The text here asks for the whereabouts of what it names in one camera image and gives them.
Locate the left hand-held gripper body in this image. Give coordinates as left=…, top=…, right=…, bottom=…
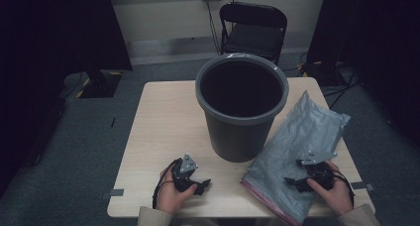
left=170, top=153, right=199, bottom=192

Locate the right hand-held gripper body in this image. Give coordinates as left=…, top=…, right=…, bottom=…
left=296, top=150, right=339, bottom=191

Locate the grey plastic garbage bag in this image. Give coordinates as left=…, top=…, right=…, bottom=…
left=241, top=90, right=352, bottom=226

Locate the dark grey ribbed trash bin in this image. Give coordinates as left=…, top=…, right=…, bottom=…
left=199, top=58, right=285, bottom=164

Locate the grey plastic bin ring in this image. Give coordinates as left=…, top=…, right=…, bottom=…
left=195, top=53, right=290, bottom=127

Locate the person's left hand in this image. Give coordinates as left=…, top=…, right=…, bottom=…
left=156, top=166, right=199, bottom=216

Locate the person's right hand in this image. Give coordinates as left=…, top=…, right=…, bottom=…
left=306, top=161, right=355, bottom=217

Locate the grey tape strip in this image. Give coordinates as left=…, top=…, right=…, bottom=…
left=101, top=187, right=125, bottom=200
left=350, top=181, right=376, bottom=192

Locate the black folding chair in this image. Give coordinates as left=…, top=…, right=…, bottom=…
left=219, top=1, right=288, bottom=65

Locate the dark panel on stand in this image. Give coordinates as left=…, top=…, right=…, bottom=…
left=0, top=0, right=134, bottom=100

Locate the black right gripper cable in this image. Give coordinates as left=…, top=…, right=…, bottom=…
left=331, top=168, right=358, bottom=208

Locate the black wall outlet cable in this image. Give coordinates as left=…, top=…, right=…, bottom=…
left=203, top=0, right=222, bottom=56

